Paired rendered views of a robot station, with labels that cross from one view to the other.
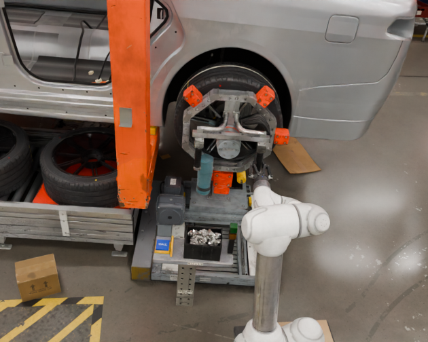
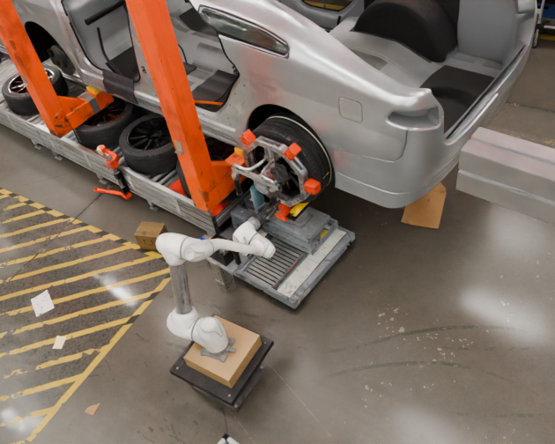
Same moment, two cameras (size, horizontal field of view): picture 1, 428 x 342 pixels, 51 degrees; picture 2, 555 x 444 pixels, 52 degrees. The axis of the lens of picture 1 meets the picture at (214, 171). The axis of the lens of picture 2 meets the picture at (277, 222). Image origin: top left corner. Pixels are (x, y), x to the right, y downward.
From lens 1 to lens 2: 2.68 m
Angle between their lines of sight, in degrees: 37
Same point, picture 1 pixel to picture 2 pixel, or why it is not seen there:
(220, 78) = (266, 129)
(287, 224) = (172, 247)
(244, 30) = (283, 95)
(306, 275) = (326, 311)
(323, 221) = (188, 253)
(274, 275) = (173, 277)
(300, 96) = (336, 156)
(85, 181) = not seen: hidden behind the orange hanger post
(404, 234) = (456, 319)
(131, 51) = (169, 107)
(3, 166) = (157, 154)
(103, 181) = not seen: hidden behind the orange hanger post
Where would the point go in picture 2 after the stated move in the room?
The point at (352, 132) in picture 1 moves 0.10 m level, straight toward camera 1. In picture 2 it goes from (386, 201) to (373, 207)
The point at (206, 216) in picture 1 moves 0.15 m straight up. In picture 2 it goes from (279, 233) to (277, 221)
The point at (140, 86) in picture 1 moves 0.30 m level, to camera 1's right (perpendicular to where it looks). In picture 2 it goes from (180, 129) to (210, 144)
